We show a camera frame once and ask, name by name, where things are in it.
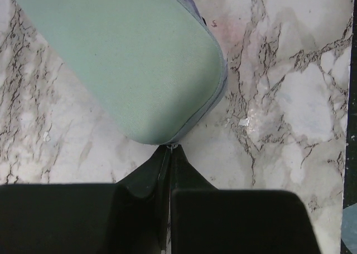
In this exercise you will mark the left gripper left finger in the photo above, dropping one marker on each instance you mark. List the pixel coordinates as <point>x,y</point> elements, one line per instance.
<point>129,216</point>

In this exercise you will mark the purple umbrella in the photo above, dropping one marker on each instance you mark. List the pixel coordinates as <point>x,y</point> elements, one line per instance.
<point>193,6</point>

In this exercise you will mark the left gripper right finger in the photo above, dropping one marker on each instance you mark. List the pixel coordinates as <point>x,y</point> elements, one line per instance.
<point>205,219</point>

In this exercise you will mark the mint green umbrella case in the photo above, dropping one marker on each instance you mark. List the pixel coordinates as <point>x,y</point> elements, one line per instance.
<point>152,64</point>

